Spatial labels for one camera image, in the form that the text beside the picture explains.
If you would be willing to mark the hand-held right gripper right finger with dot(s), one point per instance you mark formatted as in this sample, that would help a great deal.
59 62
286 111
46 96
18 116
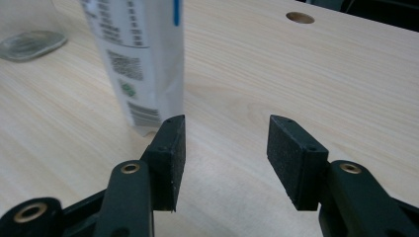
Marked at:
296 164

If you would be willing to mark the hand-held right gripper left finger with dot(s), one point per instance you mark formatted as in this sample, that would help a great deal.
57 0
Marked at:
164 164

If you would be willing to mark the white labelled bottle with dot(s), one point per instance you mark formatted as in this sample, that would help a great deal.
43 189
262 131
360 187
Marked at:
145 49

